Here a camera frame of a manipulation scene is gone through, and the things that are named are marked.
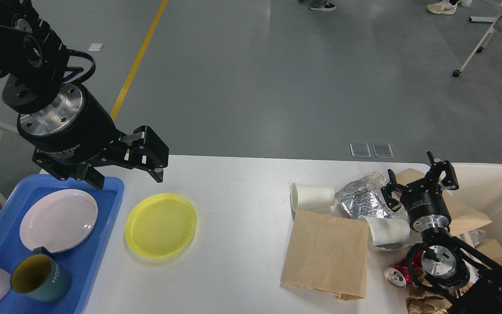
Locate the left floor socket cover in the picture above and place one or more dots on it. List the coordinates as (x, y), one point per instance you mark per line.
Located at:
(360, 150)

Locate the crushed red soda can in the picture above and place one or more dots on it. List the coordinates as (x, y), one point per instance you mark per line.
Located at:
(397, 274)

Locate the floor socket cover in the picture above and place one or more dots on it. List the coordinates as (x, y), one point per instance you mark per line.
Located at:
(382, 150)
(360, 150)

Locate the blue plastic tray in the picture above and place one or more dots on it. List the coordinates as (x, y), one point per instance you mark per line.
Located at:
(82, 262)

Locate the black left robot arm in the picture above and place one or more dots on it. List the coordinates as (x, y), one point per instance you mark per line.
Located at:
(36, 61)

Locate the flat brown paper bag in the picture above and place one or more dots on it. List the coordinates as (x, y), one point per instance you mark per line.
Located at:
(328, 254)

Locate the brown paper inside bin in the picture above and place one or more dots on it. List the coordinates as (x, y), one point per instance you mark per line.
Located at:
(492, 249)

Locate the black sneaker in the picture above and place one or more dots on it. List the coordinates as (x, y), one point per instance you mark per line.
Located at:
(322, 5)

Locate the white round plate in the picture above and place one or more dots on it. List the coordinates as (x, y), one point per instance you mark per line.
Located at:
(59, 221)

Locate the crushed white paper cup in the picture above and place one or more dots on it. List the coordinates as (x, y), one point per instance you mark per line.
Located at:
(386, 231)

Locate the upright-lying white paper cup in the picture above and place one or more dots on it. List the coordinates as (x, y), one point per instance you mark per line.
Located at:
(318, 199)

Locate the white sneaker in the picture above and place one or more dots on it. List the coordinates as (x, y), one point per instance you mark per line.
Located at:
(444, 7)

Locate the dark green mug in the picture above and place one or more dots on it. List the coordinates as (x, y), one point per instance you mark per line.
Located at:
(40, 277)

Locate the crumpled brown paper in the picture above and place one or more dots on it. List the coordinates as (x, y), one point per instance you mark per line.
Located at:
(422, 302)

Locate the yellow plastic plate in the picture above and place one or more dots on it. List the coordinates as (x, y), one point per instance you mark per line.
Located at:
(160, 225)

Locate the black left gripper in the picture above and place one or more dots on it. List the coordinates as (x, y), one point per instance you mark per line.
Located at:
(75, 128)

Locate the crumpled silver foil bag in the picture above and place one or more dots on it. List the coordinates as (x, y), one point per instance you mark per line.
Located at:
(363, 197)

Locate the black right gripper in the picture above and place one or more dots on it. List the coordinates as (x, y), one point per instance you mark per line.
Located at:
(424, 202)

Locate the brown paper bag on bin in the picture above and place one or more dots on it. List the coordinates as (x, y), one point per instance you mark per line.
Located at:
(464, 218)

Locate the right floor socket cover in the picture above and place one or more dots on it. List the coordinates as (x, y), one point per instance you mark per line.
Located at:
(382, 150)

